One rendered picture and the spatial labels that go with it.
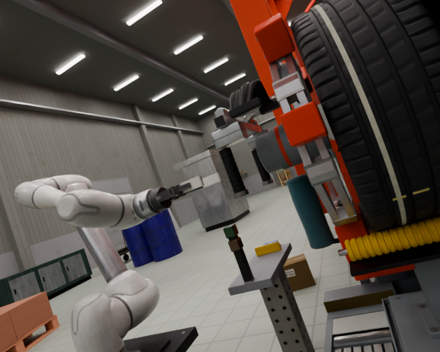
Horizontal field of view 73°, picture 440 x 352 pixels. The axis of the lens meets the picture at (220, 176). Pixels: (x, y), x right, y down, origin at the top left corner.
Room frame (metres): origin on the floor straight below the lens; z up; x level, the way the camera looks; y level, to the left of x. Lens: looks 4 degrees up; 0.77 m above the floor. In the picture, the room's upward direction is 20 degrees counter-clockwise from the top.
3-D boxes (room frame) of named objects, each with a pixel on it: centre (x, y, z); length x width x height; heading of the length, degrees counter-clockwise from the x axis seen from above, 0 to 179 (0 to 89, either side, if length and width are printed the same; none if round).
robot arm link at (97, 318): (1.14, 0.63, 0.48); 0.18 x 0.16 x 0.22; 151
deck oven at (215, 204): (8.42, 0.29, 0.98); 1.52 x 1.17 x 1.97; 158
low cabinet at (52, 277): (6.60, 4.79, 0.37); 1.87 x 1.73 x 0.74; 159
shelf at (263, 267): (1.27, -0.04, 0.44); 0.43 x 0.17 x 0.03; 158
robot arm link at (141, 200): (0.98, 0.25, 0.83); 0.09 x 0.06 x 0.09; 158
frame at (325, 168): (0.93, -0.32, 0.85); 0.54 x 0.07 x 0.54; 158
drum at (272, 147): (0.96, -0.25, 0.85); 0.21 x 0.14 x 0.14; 68
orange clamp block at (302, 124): (0.64, -0.21, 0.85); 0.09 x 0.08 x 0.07; 158
